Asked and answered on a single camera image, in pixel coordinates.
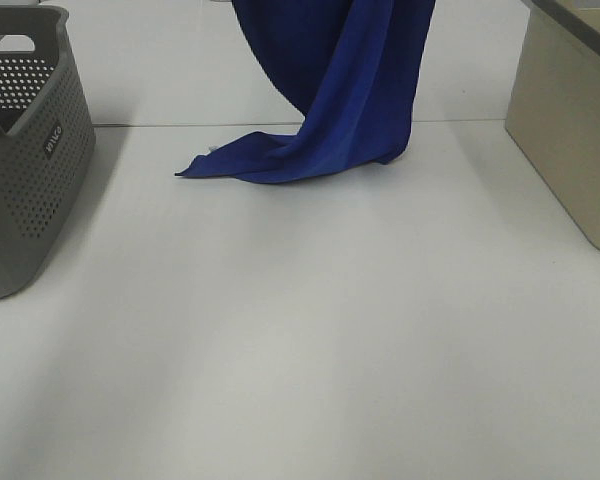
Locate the blue microfibre towel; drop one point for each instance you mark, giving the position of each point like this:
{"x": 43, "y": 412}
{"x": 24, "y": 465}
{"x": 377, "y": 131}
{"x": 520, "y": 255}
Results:
{"x": 351, "y": 68}

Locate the grey perforated plastic basket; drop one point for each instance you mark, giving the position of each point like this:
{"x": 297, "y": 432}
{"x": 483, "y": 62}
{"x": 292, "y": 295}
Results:
{"x": 47, "y": 140}

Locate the beige storage box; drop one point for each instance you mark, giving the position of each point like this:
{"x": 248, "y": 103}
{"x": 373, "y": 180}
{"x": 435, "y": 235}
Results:
{"x": 554, "y": 110}

